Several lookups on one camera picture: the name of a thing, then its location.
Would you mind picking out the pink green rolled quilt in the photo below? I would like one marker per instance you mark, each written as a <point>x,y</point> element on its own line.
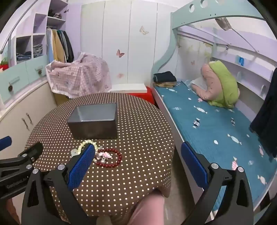
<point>221,88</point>

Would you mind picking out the white pillow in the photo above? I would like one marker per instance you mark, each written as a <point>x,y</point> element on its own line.
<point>200,82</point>

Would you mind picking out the cream curved cabinet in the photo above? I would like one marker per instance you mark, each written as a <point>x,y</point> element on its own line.
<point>26,98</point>

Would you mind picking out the mint bunk bed frame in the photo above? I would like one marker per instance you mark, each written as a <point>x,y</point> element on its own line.
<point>238,34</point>

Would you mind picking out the brown polka dot tablecloth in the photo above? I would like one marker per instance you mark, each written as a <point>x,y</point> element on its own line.
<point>141,155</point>

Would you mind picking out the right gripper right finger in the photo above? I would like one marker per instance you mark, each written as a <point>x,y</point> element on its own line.
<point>236,206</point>

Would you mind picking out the folded dark clothes stack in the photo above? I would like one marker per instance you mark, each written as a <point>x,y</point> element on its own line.
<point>165,79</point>

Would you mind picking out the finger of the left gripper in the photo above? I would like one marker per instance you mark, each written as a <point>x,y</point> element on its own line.
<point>5,142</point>
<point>23,161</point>

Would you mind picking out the red storage box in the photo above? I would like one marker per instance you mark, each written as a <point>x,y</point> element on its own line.
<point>146,96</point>

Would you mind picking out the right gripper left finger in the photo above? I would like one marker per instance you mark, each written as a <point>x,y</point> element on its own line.
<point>38,204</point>

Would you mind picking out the white lilac shelf unit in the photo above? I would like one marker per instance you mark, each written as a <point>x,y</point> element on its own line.
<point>28,38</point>

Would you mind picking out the hanging clothes row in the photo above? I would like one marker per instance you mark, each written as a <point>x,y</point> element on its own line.
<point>58,46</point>

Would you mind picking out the pink charm trinket cluster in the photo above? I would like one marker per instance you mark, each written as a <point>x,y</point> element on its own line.
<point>102,157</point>

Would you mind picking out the silver metal tin box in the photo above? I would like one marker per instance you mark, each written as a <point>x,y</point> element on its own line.
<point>96,121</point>

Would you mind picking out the pink checkered cover cloth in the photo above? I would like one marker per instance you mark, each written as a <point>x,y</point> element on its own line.
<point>88,74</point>

